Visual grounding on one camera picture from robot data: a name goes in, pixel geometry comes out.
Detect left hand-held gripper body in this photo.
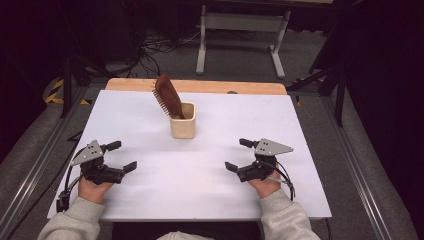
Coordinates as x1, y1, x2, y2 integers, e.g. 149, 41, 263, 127
70, 139, 126, 186

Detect grey metal table frame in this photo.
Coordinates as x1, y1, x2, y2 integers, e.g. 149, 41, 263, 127
195, 3, 292, 80

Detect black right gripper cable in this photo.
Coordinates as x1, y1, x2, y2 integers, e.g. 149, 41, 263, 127
273, 160, 297, 202

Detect white board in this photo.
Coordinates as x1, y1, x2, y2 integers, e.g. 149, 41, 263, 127
47, 89, 333, 222

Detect person's left hand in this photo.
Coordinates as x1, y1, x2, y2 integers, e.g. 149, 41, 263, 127
78, 176, 115, 205

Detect aluminium floor rail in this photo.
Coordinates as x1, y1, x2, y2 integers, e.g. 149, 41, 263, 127
0, 87, 89, 240
321, 96, 393, 240

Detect black floor cables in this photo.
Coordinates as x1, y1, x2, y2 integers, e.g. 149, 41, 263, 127
109, 29, 201, 79

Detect beige square cup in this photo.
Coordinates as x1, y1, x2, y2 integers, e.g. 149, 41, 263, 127
169, 101, 197, 140

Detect person's right hand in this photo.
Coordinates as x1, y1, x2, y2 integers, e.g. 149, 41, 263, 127
248, 169, 283, 200

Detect black metal stand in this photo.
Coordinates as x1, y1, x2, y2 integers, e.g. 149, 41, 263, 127
59, 56, 111, 118
286, 63, 348, 128

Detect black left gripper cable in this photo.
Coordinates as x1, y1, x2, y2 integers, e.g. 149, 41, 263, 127
55, 148, 84, 213

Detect person's torso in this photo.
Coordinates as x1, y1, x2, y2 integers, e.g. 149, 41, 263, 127
111, 221, 263, 240

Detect brown wooden hairbrush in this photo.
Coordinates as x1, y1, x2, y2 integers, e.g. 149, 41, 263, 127
152, 73, 186, 120

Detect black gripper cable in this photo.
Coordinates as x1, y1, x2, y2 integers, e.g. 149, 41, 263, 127
55, 148, 84, 213
273, 160, 297, 202

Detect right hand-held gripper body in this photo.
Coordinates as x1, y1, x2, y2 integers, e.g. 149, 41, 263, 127
237, 138, 294, 183

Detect yellow black hazard tape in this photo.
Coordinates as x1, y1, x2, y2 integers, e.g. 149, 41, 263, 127
44, 78, 92, 106

